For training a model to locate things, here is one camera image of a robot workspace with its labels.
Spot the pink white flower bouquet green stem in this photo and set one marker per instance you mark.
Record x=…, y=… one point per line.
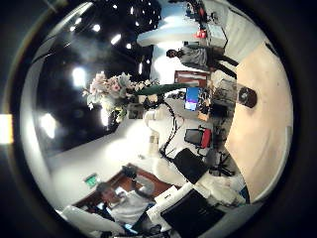
x=112, y=92

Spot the dark brown vase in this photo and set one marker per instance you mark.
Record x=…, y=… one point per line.
x=247, y=96

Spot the black office chair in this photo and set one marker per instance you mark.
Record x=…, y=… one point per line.
x=190, y=164

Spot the monitor with blue screen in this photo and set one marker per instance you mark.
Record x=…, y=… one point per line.
x=192, y=97

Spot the brown wooden door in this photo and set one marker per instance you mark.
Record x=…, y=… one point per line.
x=192, y=78

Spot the seated person with cap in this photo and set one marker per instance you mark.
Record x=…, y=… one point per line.
x=127, y=203

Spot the red and black case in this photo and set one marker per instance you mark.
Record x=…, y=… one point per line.
x=202, y=137

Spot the standing person grey top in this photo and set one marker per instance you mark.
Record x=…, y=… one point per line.
x=198, y=57

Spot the green exit sign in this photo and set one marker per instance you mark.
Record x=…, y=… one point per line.
x=91, y=180

